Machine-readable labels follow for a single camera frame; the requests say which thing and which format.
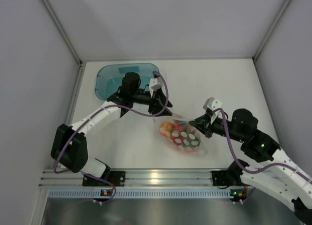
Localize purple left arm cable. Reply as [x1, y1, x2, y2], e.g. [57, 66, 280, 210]
[53, 71, 169, 174]

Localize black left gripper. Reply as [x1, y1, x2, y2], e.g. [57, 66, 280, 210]
[131, 88, 173, 117]

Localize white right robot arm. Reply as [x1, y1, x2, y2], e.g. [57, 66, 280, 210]
[189, 108, 312, 225]

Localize clear zip top bag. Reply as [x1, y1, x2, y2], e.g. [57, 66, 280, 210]
[153, 113, 207, 157]

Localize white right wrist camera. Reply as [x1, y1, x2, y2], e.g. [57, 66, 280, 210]
[203, 97, 222, 124]

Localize fake food pieces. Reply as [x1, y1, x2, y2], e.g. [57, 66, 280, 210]
[157, 120, 201, 153]

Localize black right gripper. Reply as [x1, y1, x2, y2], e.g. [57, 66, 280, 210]
[189, 112, 246, 143]

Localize aluminium mounting rail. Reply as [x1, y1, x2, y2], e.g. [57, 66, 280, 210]
[39, 169, 222, 188]

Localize aluminium frame post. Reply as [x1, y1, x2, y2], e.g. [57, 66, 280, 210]
[39, 0, 82, 65]
[252, 0, 294, 62]

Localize aluminium frame post left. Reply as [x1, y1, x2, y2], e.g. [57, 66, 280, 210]
[39, 0, 82, 65]

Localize teal plastic bin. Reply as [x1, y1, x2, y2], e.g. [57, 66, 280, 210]
[95, 62, 159, 101]

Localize aluminium frame post right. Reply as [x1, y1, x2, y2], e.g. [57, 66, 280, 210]
[252, 0, 294, 62]

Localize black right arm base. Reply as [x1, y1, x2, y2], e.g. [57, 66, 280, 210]
[212, 170, 241, 187]

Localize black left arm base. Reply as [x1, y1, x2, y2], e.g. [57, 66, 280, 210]
[82, 170, 125, 187]

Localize grey slotted cable duct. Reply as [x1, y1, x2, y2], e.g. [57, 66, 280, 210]
[48, 188, 246, 199]

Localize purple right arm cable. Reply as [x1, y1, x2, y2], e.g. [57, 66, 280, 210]
[212, 108, 312, 182]

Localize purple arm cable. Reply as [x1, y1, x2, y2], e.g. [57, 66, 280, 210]
[53, 71, 169, 174]
[212, 108, 312, 182]

